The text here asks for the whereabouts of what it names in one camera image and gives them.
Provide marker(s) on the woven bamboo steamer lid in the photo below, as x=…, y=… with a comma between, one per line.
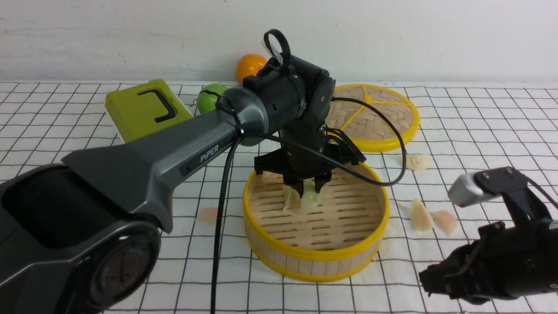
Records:
x=369, y=132

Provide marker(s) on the green lid white box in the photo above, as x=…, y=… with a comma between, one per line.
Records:
x=145, y=109

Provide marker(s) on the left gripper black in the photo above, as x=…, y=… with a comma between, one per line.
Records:
x=306, y=154

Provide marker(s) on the small green dumpling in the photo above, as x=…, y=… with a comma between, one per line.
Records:
x=291, y=200

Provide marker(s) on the large green dumpling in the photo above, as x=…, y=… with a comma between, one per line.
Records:
x=310, y=198

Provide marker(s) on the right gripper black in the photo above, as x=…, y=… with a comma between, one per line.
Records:
x=504, y=263

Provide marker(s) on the white grid tablecloth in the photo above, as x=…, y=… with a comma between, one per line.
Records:
x=464, y=127

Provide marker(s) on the green toy ball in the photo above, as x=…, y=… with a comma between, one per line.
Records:
x=208, y=96

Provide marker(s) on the white dumpling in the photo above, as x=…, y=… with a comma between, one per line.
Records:
x=420, y=218
x=418, y=162

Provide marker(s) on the orange toy fruit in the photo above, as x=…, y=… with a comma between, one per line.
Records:
x=248, y=65

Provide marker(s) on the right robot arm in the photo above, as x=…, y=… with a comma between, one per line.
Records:
x=504, y=264

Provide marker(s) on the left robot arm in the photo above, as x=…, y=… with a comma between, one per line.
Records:
x=80, y=236

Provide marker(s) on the bamboo steamer tray yellow rim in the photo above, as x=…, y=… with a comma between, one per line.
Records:
x=336, y=240

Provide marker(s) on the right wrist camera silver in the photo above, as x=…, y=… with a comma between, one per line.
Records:
x=506, y=182

